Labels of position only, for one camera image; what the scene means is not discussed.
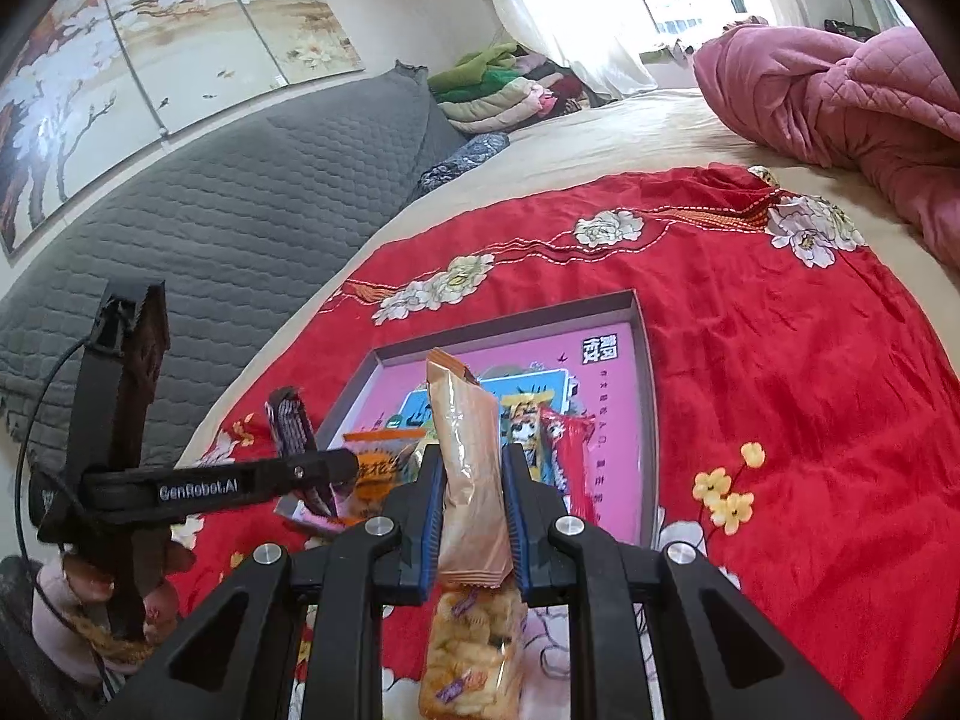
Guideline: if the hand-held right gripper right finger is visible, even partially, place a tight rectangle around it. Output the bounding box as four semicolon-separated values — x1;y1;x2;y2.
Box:
500;444;863;720

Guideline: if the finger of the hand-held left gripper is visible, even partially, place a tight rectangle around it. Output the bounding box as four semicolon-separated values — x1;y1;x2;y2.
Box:
246;448;361;503

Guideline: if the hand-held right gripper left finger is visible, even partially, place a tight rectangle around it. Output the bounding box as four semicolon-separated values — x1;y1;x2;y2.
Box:
97;444;446;720

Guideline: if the dark brown chocolate bar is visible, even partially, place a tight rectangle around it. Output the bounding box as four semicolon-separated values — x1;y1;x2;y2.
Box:
263;387;340;517

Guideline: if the tan rice cracker packet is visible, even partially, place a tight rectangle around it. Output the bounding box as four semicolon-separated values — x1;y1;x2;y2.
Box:
417;348;527;720

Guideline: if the orange and green snack packet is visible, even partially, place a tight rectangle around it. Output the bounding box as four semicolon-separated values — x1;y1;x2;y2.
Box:
339;430;422;527

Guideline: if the red snack packet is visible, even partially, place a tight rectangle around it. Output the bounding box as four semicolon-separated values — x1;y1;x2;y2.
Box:
540;411;605;527

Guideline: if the shallow box with pink inside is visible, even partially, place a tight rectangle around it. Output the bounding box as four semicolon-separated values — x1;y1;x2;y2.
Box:
273;288;660;550

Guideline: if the person's left forearm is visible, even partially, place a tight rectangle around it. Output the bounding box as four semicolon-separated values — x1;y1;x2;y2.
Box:
30;561;145;692

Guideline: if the person's left hand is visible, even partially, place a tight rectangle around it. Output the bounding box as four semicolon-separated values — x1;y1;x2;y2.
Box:
63;538;196;647

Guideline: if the yellow bread packet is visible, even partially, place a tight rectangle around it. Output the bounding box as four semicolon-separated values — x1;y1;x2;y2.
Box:
500;388;562;485

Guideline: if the grey quilted headboard cover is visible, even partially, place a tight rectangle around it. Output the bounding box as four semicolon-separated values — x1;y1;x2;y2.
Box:
0;63;467;467

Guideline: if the red floral cloth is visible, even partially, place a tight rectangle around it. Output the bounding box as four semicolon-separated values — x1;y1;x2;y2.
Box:
168;163;960;720

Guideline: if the dark patterned pillow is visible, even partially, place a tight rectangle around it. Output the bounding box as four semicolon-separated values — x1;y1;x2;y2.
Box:
415;132;512;194

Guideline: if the beige bed sheet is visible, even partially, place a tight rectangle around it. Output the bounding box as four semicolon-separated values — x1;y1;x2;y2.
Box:
175;85;960;467

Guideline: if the stack of folded clothes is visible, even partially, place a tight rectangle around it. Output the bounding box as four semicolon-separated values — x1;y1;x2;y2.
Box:
427;44;602;139

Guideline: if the white curtain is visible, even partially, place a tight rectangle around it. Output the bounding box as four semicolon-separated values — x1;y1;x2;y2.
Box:
460;0;662;100

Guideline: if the pink quilt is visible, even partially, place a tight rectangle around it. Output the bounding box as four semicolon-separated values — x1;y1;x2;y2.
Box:
693;20;960;272

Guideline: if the black cable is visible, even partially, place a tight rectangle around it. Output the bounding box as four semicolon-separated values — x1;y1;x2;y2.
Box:
13;334;102;616

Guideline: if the floral wall painting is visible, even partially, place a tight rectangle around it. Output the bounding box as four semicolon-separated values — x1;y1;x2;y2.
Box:
0;0;366;265

